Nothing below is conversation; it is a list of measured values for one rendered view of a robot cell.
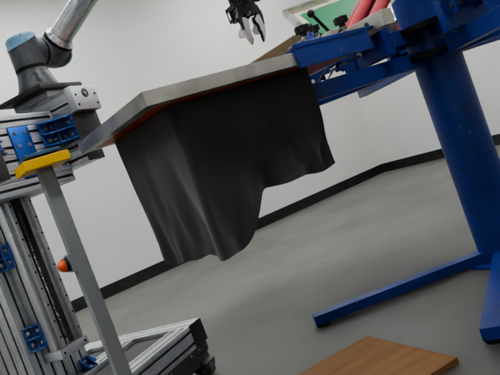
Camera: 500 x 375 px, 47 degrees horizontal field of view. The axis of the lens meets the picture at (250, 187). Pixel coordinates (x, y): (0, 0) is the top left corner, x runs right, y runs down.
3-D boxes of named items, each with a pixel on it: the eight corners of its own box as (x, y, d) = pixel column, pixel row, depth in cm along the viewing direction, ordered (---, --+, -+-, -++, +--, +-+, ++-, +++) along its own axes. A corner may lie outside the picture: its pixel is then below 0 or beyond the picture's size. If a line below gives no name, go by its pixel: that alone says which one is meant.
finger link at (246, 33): (245, 49, 197) (240, 23, 198) (254, 43, 192) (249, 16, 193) (238, 49, 196) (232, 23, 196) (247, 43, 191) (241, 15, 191)
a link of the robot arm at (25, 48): (7, 74, 216) (-5, 39, 215) (34, 74, 228) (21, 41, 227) (30, 62, 211) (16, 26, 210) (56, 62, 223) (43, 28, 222)
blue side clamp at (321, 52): (301, 68, 162) (293, 44, 162) (292, 73, 166) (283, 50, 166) (373, 47, 178) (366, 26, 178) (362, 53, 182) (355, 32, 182)
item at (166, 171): (225, 263, 150) (167, 106, 148) (160, 268, 188) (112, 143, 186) (235, 258, 151) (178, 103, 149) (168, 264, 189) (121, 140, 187)
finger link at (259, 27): (263, 43, 201) (249, 19, 200) (271, 37, 197) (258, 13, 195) (256, 47, 200) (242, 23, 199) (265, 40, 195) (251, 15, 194)
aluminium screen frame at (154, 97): (146, 106, 137) (141, 91, 137) (81, 154, 187) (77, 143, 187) (370, 45, 179) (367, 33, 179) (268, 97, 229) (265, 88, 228)
